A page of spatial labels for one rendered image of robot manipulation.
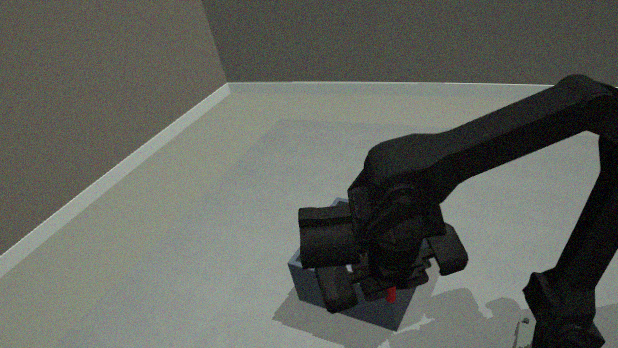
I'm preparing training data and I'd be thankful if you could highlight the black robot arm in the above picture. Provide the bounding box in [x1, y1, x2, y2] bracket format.
[298, 74, 618, 348]

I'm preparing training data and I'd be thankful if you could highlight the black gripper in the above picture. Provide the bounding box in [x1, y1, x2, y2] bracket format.
[314, 222, 469, 314]

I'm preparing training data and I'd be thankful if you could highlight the red peg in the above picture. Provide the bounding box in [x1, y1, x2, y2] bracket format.
[386, 286, 396, 303]

